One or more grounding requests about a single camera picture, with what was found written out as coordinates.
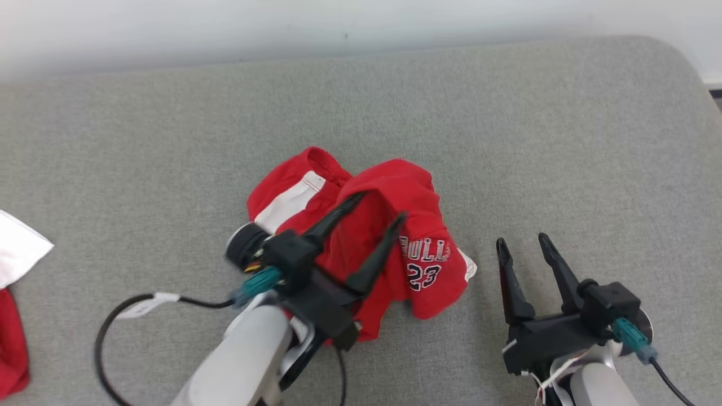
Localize red white striped-trim shirt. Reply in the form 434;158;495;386
0;210;55;399

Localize left teal cable connector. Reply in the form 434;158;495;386
230;266;283;308

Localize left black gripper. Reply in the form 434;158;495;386
281;192;407;351

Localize teal cable connector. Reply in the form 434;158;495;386
612;317;659;364
230;266;283;308

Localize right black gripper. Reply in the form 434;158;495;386
496;233;615;376

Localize right teal cable connector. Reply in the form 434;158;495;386
612;317;659;364

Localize red Bulls 23 shorts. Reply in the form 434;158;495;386
246;146;478;343

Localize left thin black gripper cable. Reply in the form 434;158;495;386
336;345;348;406

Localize left black camera cable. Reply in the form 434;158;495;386
95;292;237;406

